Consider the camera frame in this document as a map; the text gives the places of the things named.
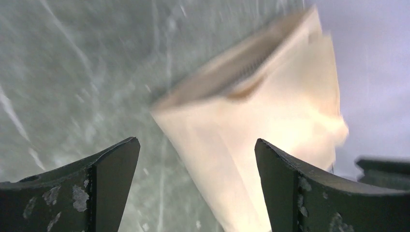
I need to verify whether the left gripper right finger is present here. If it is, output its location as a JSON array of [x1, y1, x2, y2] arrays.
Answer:
[[255, 139, 410, 232]]

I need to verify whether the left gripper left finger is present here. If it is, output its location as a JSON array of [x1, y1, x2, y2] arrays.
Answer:
[[0, 137, 140, 232]]

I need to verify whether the beige cloth wrap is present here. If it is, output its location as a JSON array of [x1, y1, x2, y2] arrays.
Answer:
[[151, 6, 348, 232]]

